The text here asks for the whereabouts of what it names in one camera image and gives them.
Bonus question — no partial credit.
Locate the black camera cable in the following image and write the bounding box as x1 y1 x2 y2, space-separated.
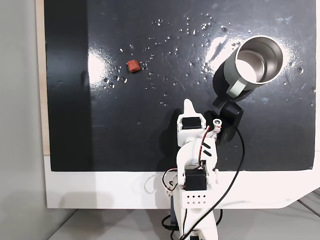
161 126 246 240

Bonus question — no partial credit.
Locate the grey ribbed panel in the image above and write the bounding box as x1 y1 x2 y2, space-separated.
296 187 320 219

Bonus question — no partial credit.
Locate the black table mat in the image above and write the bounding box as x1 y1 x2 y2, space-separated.
43 0 317 173

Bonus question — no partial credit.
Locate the red white black servo wire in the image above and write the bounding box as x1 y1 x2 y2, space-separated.
161 168 181 193

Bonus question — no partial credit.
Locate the beige wooden board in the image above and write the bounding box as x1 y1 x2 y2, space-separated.
35 0 52 156

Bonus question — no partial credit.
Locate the steel cup with grey sleeve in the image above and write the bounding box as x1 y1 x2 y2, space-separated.
212 34 286 102

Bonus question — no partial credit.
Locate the black oval camera box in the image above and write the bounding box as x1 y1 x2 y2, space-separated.
204 101 245 147

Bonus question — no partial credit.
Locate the red cube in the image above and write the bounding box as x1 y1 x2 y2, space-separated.
126 59 141 74

